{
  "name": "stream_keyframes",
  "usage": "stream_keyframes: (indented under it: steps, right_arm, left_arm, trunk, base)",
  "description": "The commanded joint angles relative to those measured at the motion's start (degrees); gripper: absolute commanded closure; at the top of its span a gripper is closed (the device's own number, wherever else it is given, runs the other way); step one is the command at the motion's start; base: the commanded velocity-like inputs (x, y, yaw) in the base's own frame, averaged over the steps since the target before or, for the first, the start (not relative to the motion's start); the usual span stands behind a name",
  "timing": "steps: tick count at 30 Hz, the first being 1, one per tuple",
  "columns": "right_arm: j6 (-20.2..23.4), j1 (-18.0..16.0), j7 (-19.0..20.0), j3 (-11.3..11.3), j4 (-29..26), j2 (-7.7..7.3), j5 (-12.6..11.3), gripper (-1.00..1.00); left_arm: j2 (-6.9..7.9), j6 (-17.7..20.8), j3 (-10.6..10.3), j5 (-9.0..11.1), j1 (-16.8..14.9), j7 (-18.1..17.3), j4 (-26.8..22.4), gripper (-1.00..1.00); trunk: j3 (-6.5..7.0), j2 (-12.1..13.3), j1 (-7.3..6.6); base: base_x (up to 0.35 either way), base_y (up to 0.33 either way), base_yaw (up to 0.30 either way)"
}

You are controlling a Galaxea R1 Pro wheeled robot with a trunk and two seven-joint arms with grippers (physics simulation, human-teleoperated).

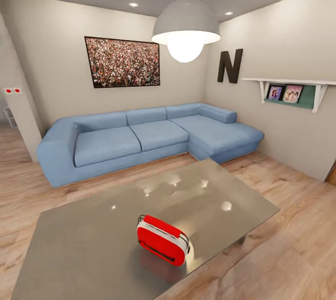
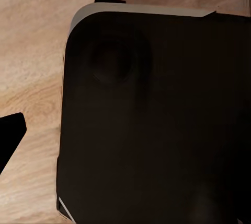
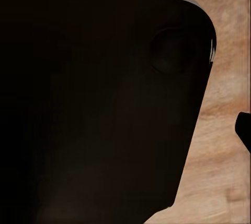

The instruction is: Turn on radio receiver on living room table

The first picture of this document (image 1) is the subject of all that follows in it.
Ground radio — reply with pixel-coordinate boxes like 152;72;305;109
137;215;190;266

